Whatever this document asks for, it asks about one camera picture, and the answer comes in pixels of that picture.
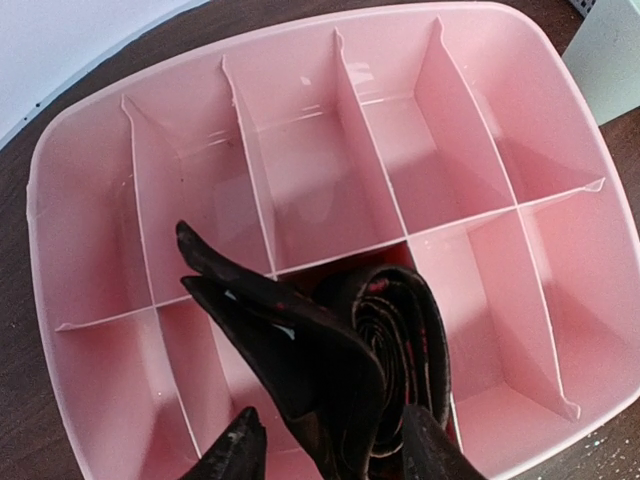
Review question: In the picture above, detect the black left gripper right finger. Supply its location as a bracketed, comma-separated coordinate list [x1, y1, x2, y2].
[402, 405, 485, 480]

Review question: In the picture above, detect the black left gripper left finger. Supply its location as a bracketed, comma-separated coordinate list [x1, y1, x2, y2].
[187, 406, 267, 480]

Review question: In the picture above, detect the dark floral patterned tie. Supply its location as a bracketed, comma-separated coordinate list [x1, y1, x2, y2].
[176, 221, 451, 479]

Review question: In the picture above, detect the pink divided organizer box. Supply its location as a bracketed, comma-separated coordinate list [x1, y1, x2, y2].
[27, 2, 639, 479]

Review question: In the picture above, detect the mint green plastic cup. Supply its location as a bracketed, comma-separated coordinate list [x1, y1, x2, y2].
[562, 0, 639, 125]

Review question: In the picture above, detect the white plastic mesh basket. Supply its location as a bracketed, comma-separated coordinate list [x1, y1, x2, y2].
[568, 0, 596, 17]

